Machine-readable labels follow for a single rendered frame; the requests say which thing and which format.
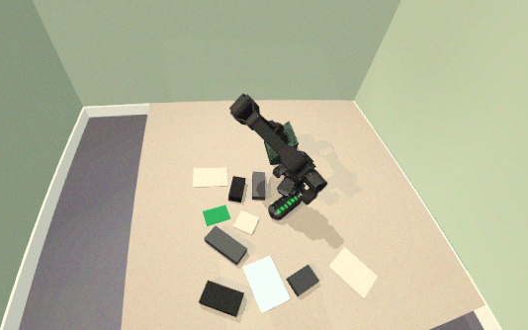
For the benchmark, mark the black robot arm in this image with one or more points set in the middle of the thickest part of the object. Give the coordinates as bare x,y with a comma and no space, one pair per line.
297,163

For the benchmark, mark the green flat rectangular card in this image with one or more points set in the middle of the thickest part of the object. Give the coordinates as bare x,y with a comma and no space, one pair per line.
215,215

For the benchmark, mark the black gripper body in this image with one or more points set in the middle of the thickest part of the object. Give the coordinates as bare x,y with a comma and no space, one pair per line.
307,196

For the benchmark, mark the dark grey controller unit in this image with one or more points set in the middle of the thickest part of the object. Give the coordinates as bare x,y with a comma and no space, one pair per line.
281,207

